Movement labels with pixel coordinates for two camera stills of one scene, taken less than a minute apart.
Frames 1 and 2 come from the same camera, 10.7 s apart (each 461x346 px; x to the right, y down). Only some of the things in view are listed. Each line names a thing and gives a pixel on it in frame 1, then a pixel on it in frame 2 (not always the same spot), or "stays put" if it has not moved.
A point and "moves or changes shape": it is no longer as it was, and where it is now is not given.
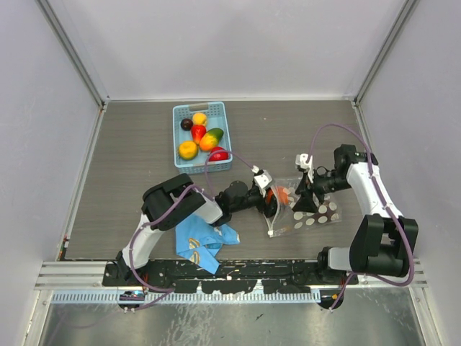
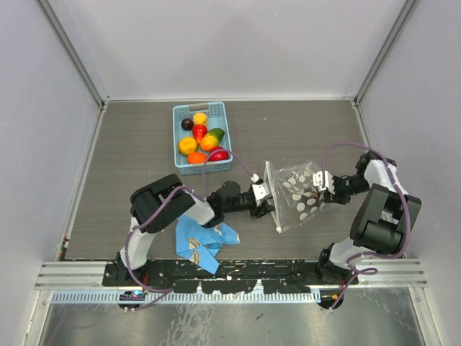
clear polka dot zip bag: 288,220 moves or changes shape
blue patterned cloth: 200,241 stays put
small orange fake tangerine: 199,119 stays put
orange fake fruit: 211,138 stays put
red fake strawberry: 198,132 stays put
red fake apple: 218,156 stays put
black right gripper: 305,202 to 336,197
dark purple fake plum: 186,124 stays put
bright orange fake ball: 283,198 to 196,157
